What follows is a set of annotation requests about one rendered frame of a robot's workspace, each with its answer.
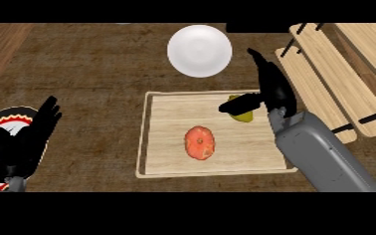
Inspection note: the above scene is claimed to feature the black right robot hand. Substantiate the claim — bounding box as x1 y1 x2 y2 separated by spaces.
216 48 297 118

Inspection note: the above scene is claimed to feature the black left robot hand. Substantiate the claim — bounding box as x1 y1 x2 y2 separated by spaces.
0 96 63 180

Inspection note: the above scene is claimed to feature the yellow lemon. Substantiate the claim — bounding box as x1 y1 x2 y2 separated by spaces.
225 95 255 123

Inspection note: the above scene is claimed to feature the wooden tiered shelf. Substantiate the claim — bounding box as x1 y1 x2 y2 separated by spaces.
272 23 376 144

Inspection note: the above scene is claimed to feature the pale wooden tray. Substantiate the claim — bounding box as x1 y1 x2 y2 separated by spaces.
135 90 299 179

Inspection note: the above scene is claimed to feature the black patterned plate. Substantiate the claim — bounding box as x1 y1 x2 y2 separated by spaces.
0 106 50 193

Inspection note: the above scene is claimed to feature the white plate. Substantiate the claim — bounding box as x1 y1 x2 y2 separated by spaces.
166 24 233 79

